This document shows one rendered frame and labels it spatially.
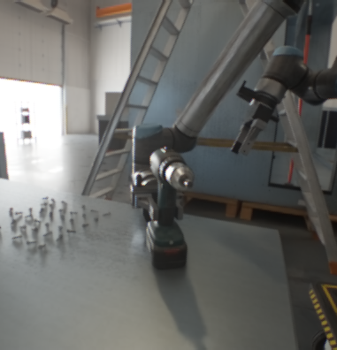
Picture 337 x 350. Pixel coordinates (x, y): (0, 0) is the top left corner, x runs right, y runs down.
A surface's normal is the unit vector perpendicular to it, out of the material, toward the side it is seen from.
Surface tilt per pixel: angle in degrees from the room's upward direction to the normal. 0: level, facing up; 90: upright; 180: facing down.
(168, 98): 90
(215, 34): 90
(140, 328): 0
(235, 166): 90
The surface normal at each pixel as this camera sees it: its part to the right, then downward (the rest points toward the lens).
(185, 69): -0.40, 0.19
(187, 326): 0.04, -0.97
